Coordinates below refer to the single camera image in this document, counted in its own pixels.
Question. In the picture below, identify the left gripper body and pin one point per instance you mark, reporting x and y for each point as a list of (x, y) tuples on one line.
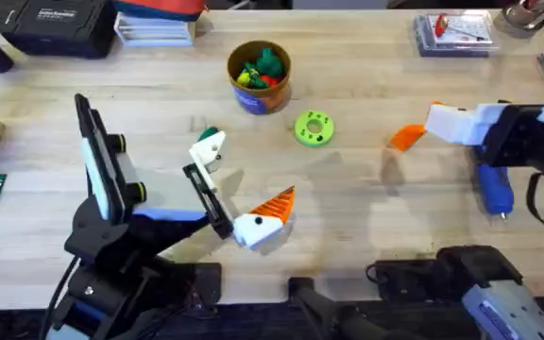
[(168, 193)]

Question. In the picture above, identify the red and blue bag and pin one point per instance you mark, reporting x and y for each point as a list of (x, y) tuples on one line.
[(158, 7)]

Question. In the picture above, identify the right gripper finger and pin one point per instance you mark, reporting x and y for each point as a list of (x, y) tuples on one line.
[(437, 103), (449, 126)]

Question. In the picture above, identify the black rail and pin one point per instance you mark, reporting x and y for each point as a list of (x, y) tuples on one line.
[(262, 326)]

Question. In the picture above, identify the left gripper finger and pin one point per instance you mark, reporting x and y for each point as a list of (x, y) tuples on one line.
[(258, 231), (206, 150)]

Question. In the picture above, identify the clear box of tools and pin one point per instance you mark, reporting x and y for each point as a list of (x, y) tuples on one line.
[(456, 35)]

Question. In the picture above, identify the black hard case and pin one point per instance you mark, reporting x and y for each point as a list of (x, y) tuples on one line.
[(59, 26)]

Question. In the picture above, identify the black mast foot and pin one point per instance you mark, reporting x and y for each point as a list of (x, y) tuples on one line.
[(314, 302)]

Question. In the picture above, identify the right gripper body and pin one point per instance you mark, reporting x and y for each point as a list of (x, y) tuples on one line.
[(522, 137)]

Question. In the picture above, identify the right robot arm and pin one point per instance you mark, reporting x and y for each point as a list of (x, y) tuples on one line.
[(503, 307)]

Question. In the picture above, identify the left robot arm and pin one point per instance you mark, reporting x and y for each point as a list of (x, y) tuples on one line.
[(111, 302)]

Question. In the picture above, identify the green disc with holes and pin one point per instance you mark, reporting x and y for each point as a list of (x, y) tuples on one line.
[(306, 132)]

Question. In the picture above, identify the left wrist upright plate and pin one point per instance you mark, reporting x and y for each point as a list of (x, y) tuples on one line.
[(96, 156)]

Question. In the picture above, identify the brown tub of toys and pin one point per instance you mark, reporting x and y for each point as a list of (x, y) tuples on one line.
[(259, 96)]

